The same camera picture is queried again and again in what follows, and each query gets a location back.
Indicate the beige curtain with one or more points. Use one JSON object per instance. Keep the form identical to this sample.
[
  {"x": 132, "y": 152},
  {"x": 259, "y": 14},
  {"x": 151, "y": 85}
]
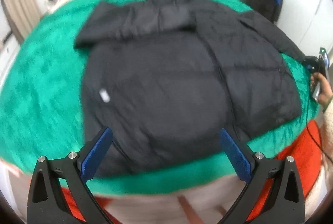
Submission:
[{"x": 23, "y": 16}]

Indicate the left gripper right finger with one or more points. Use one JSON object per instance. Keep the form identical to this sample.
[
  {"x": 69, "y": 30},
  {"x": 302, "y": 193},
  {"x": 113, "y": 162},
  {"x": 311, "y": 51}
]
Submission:
[{"x": 285, "y": 201}]

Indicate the red orange fleece garment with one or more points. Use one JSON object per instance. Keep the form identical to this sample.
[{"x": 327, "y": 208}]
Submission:
[{"x": 210, "y": 202}]

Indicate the cream fleece sleeve forearm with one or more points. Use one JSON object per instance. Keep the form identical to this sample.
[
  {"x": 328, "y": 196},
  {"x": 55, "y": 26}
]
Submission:
[{"x": 327, "y": 144}]

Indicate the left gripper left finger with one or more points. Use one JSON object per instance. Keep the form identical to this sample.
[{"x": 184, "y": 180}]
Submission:
[{"x": 46, "y": 201}]

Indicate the green plush blanket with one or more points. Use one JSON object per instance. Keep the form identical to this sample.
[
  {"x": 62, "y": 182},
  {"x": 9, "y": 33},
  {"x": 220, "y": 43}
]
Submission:
[{"x": 41, "y": 112}]

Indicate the person's right hand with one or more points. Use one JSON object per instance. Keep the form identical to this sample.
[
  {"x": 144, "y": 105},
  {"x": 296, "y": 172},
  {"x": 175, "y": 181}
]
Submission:
[{"x": 325, "y": 96}]

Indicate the white side cabinet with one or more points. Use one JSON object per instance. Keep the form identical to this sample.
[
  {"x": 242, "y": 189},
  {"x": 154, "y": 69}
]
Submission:
[{"x": 9, "y": 52}]

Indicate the black puffer jacket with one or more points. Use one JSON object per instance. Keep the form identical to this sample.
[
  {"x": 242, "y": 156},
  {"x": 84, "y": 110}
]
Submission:
[{"x": 167, "y": 75}]

